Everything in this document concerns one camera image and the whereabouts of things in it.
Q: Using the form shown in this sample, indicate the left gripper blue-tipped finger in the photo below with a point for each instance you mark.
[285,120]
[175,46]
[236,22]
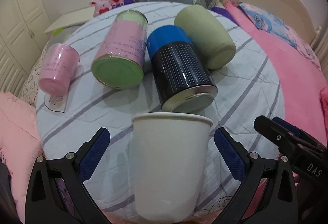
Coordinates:
[293,129]

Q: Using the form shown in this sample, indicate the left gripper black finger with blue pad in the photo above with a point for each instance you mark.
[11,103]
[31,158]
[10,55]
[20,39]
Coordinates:
[56,193]
[267,191]

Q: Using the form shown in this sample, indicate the white paper cup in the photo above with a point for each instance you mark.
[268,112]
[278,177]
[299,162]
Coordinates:
[168,154]

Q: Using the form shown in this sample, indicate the sage green cup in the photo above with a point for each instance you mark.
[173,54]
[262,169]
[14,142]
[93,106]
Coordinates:
[209,36]

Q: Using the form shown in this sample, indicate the pink translucent plastic cup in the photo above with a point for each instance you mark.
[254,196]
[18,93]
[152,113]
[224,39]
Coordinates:
[58,69]

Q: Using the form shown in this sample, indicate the pink bed sheet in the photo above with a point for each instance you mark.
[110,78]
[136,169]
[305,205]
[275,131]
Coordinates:
[301,84]

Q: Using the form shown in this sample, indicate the pink quilt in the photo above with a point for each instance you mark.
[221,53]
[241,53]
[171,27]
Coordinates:
[20,145]

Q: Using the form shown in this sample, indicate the pink cartoon pillow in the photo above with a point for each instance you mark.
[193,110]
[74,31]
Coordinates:
[301,46]

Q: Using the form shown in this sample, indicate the blue cartoon pillow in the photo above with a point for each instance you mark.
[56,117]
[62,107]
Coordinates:
[268,22]

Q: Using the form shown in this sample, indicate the heart patterned bed sheet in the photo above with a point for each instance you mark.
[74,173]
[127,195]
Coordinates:
[30,88]

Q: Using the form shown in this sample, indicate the black tin blue lid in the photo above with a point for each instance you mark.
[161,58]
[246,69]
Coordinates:
[183,84]

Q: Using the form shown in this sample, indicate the striped white round table cloth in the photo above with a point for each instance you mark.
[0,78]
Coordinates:
[248,87]

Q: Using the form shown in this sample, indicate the pink green cylindrical canister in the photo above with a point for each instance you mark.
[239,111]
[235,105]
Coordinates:
[119,62]

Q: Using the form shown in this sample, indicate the grey flower pillow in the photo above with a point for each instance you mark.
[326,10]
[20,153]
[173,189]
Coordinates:
[59,36]

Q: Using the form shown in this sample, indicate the white nightstand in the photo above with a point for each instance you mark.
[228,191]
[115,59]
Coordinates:
[78,17]

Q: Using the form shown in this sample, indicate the cream built-in wardrobe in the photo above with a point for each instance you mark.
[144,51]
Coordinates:
[23,37]

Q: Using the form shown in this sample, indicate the front pink plush pig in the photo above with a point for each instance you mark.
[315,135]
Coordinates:
[101,7]

